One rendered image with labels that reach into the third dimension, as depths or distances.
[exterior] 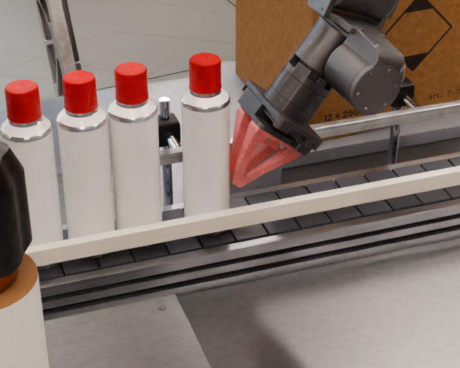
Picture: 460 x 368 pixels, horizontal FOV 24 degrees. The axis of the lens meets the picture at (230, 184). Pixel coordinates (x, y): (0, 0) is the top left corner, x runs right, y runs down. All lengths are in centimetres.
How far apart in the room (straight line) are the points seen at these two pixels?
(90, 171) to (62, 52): 112
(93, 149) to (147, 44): 271
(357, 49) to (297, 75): 8
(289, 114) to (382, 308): 23
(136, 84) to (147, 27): 285
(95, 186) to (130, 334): 16
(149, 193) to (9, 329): 36
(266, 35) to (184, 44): 231
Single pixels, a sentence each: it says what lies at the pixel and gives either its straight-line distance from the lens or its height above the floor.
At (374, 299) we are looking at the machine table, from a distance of 118.
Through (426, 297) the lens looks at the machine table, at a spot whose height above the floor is 83.
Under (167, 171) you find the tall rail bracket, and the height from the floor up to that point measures 90.
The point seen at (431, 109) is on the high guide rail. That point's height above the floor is 96.
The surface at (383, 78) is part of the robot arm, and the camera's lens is 108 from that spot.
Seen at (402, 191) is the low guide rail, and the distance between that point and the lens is 123.
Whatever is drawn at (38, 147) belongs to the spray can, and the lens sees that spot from 107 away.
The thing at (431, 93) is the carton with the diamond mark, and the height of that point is 89.
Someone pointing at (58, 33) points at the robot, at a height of 68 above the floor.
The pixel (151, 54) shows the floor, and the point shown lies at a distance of 371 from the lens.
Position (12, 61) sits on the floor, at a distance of 372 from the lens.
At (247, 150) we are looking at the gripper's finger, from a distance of 114.
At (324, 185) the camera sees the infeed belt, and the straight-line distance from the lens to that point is 127.
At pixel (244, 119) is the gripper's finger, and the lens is 116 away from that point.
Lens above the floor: 155
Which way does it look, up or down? 32 degrees down
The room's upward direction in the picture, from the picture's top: straight up
